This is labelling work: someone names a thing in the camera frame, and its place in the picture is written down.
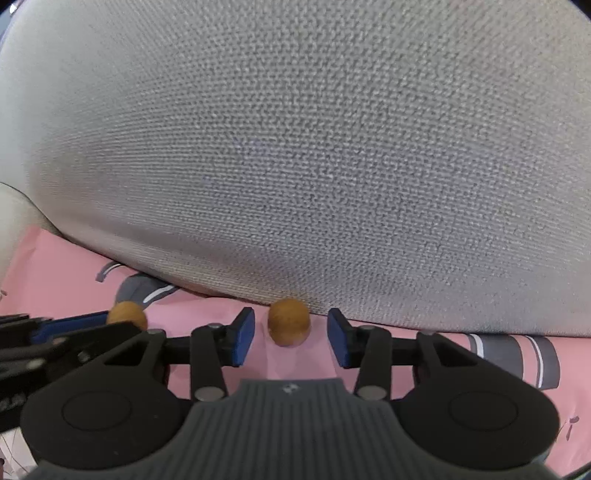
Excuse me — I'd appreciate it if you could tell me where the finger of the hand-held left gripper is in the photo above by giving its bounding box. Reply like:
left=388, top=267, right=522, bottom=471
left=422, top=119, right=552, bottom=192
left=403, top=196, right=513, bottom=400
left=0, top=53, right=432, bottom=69
left=28, top=311, right=112, bottom=346
left=25, top=322, right=145, bottom=372

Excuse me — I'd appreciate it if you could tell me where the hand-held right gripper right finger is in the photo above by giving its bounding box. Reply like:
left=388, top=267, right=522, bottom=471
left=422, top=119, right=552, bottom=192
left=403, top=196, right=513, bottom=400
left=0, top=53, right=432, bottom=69
left=327, top=308, right=497, bottom=401

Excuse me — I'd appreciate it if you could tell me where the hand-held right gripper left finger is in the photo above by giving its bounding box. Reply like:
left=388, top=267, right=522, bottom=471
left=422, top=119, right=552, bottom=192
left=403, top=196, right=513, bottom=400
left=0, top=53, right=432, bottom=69
left=99, top=307, right=256, bottom=402

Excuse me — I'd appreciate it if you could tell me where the small brown longan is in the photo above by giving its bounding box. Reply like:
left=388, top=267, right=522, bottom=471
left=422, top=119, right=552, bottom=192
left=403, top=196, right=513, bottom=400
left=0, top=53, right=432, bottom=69
left=268, top=298, right=311, bottom=347
left=106, top=301, right=148, bottom=331

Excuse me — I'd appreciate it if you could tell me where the pink printed cloth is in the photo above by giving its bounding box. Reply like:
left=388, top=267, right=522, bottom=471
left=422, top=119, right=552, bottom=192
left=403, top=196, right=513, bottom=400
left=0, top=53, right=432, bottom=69
left=0, top=225, right=591, bottom=480

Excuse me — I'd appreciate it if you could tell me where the beige sofa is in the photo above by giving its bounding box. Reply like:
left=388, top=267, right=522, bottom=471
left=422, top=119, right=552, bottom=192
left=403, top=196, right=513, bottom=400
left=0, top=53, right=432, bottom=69
left=0, top=181, right=63, bottom=283

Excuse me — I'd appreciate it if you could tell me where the beige sofa back cushion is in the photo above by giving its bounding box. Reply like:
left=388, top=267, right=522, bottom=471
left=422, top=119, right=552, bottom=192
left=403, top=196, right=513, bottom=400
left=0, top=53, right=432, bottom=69
left=0, top=0, right=591, bottom=337

